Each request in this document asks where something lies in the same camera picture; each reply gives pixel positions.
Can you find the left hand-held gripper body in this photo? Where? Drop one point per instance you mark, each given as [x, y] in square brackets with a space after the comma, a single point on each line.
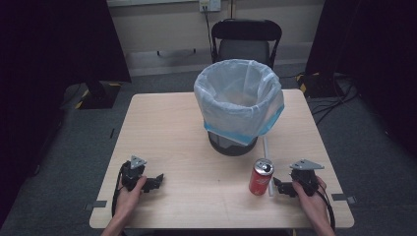
[131, 173]

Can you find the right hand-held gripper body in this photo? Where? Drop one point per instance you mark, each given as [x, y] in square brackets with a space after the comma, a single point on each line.
[305, 177]

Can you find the red drink can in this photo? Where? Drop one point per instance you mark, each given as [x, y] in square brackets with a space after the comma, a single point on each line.
[260, 179]

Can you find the white straw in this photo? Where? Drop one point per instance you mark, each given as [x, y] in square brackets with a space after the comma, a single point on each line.
[266, 149]

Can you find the black mesh trash bin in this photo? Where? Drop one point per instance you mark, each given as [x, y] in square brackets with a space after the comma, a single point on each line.
[231, 147]

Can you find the trash bin with plastic liner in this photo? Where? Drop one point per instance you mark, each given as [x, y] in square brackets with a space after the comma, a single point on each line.
[236, 111]

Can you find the person's left hand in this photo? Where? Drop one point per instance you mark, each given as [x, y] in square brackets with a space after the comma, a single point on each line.
[127, 199]

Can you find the person's right hand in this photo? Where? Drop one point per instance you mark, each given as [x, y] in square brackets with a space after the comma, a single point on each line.
[311, 205]

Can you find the grey tape strip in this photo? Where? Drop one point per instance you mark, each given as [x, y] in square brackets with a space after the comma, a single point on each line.
[96, 205]
[342, 197]

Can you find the small black tape strip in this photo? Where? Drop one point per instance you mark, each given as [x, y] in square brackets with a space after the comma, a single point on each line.
[112, 133]

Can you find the black stand base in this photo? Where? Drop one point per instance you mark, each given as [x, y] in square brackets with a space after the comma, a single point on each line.
[100, 95]

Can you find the black box with yellow tape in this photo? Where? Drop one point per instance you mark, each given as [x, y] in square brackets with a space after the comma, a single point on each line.
[319, 86]

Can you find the black curtain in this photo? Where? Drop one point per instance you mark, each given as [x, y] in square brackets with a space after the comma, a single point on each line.
[373, 65]

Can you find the black folding chair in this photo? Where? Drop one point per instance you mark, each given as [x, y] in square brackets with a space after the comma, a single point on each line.
[245, 42]

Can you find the white wall socket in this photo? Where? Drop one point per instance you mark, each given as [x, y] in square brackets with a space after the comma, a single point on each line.
[209, 5]

